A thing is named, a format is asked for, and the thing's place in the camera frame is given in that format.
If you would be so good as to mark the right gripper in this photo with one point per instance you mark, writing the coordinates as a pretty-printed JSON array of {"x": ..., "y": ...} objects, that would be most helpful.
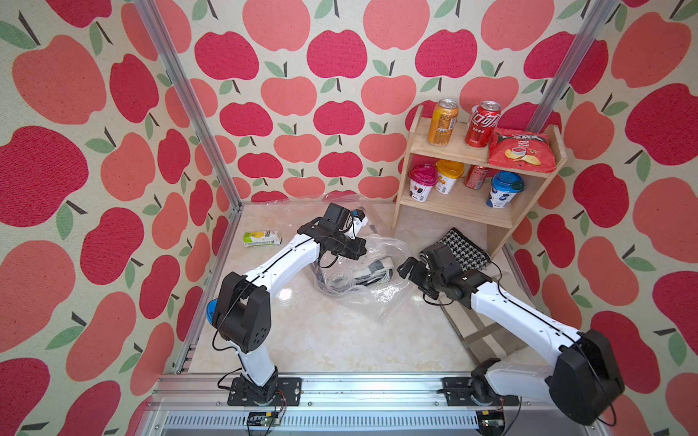
[{"x": 414, "y": 272}]

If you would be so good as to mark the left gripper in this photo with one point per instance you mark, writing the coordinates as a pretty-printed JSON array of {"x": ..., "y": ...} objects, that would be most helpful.
[{"x": 357, "y": 251}]

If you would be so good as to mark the clear plastic vacuum bag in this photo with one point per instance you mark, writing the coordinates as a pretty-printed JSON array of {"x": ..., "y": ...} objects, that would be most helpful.
[{"x": 329, "y": 278}]

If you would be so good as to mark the black white houndstooth scarf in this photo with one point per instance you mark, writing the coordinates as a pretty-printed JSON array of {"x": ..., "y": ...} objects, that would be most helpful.
[{"x": 467, "y": 253}]

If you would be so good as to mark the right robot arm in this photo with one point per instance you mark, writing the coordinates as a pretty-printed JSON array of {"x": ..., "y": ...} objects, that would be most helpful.
[{"x": 581, "y": 376}]

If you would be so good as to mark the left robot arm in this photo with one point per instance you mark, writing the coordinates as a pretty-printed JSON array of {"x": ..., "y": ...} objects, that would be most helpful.
[{"x": 241, "y": 314}]

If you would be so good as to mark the grey white folded scarf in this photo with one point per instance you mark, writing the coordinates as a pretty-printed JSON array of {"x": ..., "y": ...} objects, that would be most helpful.
[{"x": 378, "y": 272}]

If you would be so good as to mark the red chips bag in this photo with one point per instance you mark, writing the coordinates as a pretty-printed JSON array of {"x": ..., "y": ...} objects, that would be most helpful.
[{"x": 522, "y": 150}]

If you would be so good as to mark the green white drink carton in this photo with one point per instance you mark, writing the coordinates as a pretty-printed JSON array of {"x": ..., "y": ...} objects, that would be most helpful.
[{"x": 262, "y": 238}]

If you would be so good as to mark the wooden two-tier shelf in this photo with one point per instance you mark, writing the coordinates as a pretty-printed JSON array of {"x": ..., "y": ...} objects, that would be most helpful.
[{"x": 466, "y": 203}]

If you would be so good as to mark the pink lid cup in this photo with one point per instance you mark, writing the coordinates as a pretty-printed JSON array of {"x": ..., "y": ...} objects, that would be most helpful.
[{"x": 423, "y": 178}]

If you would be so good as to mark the yellow lid cup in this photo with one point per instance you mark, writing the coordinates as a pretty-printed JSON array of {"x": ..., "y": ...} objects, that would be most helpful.
[{"x": 448, "y": 174}]

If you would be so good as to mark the red can lower shelf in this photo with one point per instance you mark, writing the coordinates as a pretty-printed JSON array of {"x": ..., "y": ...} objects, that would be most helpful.
[{"x": 476, "y": 177}]

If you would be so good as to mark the blue lid cup on shelf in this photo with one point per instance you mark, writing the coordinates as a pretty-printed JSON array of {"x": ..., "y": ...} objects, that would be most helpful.
[{"x": 505, "y": 187}]

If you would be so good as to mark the blue lid cup on table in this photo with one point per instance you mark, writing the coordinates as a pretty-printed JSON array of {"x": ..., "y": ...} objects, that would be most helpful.
[{"x": 211, "y": 311}]

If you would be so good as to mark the orange drink can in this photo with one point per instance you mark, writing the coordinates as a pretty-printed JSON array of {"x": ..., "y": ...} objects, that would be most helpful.
[{"x": 444, "y": 120}]

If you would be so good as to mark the red cola can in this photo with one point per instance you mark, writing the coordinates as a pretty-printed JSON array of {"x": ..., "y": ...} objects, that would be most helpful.
[{"x": 483, "y": 120}]

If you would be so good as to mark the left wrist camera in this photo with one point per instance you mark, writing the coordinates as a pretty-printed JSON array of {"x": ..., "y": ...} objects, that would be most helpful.
[{"x": 359, "y": 221}]

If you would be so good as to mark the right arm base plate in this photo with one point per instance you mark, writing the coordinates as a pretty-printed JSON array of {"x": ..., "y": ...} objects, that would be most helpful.
[{"x": 469, "y": 391}]

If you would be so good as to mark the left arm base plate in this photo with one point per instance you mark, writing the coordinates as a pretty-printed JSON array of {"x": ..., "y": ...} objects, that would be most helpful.
[{"x": 279, "y": 391}]

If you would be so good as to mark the aluminium front rail frame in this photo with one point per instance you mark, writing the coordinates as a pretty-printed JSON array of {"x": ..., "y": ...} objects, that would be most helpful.
[{"x": 347, "y": 404}]

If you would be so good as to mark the left aluminium corner post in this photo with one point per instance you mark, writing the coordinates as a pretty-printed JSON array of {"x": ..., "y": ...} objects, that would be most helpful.
[{"x": 157, "y": 30}]

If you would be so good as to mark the aluminium corner post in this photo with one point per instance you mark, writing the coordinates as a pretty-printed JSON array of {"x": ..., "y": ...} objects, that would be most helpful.
[
  {"x": 595, "y": 16},
  {"x": 157, "y": 30}
]

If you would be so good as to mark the right aluminium corner post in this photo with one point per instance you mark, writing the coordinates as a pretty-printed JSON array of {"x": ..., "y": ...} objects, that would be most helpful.
[{"x": 595, "y": 16}]

